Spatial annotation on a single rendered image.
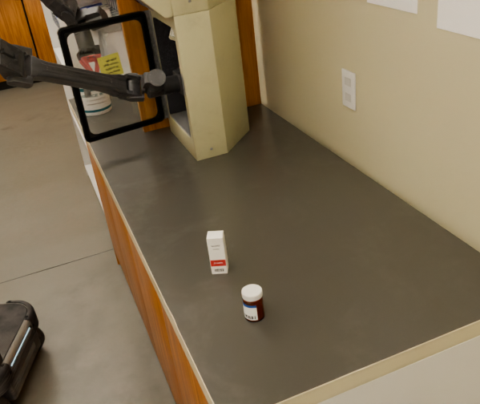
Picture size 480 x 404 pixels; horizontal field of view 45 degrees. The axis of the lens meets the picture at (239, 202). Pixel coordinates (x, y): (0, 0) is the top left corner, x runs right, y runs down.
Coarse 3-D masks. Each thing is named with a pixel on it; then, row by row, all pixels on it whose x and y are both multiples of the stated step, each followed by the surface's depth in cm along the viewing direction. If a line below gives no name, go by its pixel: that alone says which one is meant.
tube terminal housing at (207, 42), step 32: (192, 0) 170; (224, 0) 182; (192, 32) 174; (224, 32) 184; (160, 64) 204; (192, 64) 178; (224, 64) 186; (192, 96) 182; (224, 96) 189; (192, 128) 187; (224, 128) 191
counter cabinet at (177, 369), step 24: (96, 168) 261; (120, 216) 211; (120, 240) 245; (120, 264) 291; (144, 288) 200; (144, 312) 231; (168, 336) 170; (168, 360) 191; (432, 360) 113; (456, 360) 116; (168, 384) 219; (192, 384) 147; (384, 384) 110; (408, 384) 113; (432, 384) 116; (456, 384) 119
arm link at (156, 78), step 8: (144, 72) 181; (152, 72) 181; (160, 72) 181; (144, 80) 180; (152, 80) 180; (160, 80) 181; (144, 88) 184; (152, 88) 183; (160, 88) 184; (128, 96) 186; (136, 96) 187
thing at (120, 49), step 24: (120, 24) 193; (72, 48) 189; (96, 48) 193; (120, 48) 197; (144, 48) 201; (120, 72) 200; (96, 96) 199; (144, 96) 207; (96, 120) 202; (120, 120) 206
